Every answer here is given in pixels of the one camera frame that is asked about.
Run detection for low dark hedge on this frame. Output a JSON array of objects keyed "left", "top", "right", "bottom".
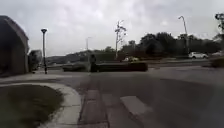
[
  {"left": 61, "top": 62, "right": 90, "bottom": 73},
  {"left": 209, "top": 57, "right": 224, "bottom": 69},
  {"left": 96, "top": 61, "right": 149, "bottom": 73}
]

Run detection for yellowish car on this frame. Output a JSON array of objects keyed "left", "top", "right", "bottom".
[{"left": 122, "top": 55, "right": 140, "bottom": 63}]

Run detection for person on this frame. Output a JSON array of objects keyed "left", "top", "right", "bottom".
[{"left": 88, "top": 53, "right": 98, "bottom": 73}]

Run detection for bare thin tree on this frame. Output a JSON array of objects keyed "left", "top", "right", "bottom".
[{"left": 114, "top": 19, "right": 128, "bottom": 60}]

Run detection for grey paved plaza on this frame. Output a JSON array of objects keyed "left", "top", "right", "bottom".
[{"left": 0, "top": 63, "right": 224, "bottom": 128}]

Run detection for row of trees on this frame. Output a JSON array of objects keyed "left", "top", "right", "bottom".
[{"left": 46, "top": 31, "right": 224, "bottom": 64}]

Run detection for pale curved kerb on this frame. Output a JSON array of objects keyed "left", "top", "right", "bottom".
[{"left": 0, "top": 81, "right": 83, "bottom": 128}]

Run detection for dark bush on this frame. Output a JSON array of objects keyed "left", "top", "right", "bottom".
[{"left": 28, "top": 49, "right": 43, "bottom": 73}]

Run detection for street lamp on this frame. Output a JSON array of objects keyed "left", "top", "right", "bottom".
[{"left": 177, "top": 15, "right": 190, "bottom": 54}]

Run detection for white car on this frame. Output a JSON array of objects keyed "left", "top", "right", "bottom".
[{"left": 188, "top": 51, "right": 209, "bottom": 60}]

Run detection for bare soil bed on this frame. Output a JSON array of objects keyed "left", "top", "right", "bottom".
[{"left": 0, "top": 83, "right": 65, "bottom": 128}]

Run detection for dark building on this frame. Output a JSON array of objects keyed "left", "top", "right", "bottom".
[{"left": 0, "top": 14, "right": 30, "bottom": 76}]

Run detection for black lamp post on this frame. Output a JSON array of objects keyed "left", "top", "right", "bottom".
[{"left": 40, "top": 28, "right": 49, "bottom": 75}]

